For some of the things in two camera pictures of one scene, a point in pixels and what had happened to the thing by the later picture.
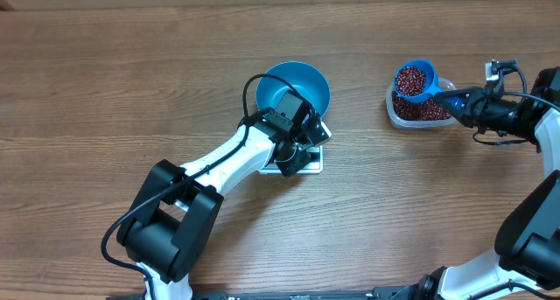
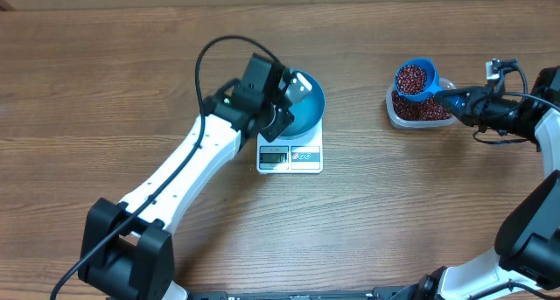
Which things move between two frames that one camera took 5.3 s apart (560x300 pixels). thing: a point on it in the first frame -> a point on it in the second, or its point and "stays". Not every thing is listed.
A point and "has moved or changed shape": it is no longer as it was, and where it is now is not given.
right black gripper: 476,101 stays
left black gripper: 290,166 -> 283,121
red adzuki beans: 410,80 stays
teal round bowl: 307,80 has moved or changed shape
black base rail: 382,293 stays
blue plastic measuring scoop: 416,80 stays
